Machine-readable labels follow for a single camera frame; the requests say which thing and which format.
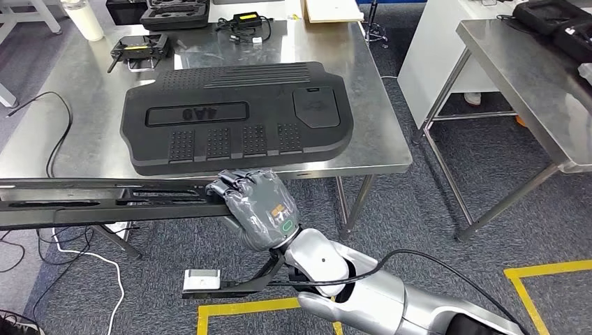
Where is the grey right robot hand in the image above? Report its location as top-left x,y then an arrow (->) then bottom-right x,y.
205,168 -> 301,253

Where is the long black plastic panel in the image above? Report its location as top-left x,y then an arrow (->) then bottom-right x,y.
0,177 -> 232,231

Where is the stainless steel workbench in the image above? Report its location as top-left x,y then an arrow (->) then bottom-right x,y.
411,18 -> 592,244
0,18 -> 413,260

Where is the large black engine cover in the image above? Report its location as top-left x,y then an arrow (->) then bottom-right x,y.
120,61 -> 355,177

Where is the white power strip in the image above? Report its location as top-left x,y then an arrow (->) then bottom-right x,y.
103,221 -> 133,241

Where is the clear plastic sheet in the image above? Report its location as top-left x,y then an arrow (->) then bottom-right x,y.
173,19 -> 288,71

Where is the black charger yellow label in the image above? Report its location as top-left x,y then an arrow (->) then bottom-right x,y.
231,11 -> 264,29

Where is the black remote controller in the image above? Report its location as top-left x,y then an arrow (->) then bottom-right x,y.
107,33 -> 170,74

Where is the open cardboard box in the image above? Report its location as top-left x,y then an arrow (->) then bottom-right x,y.
300,0 -> 365,24

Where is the white cabinet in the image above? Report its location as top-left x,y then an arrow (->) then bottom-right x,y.
397,0 -> 517,131

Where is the black square box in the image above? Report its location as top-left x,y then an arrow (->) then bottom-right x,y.
105,0 -> 149,27

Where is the tall white cup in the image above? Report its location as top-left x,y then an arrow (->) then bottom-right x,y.
61,0 -> 105,43

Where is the yellow floor tape square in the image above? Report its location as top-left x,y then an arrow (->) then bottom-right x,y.
503,260 -> 592,335

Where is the black equipment case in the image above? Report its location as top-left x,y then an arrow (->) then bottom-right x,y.
512,0 -> 580,36
552,18 -> 592,64

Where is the black camera bracket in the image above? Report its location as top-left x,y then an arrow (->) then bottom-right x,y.
182,249 -> 288,300

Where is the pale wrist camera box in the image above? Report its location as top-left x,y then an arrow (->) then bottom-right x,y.
182,269 -> 222,292

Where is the white floor cable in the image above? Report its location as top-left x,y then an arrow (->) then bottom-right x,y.
52,226 -> 126,335

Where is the black charger cable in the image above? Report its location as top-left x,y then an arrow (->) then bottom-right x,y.
214,16 -> 274,46

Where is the thin black cable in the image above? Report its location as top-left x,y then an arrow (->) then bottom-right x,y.
6,91 -> 74,179
496,13 -> 526,34

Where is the tangled black floor cable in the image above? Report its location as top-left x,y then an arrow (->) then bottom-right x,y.
0,224 -> 140,335

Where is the white metal frame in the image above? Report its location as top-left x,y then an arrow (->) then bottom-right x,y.
0,0 -> 62,108

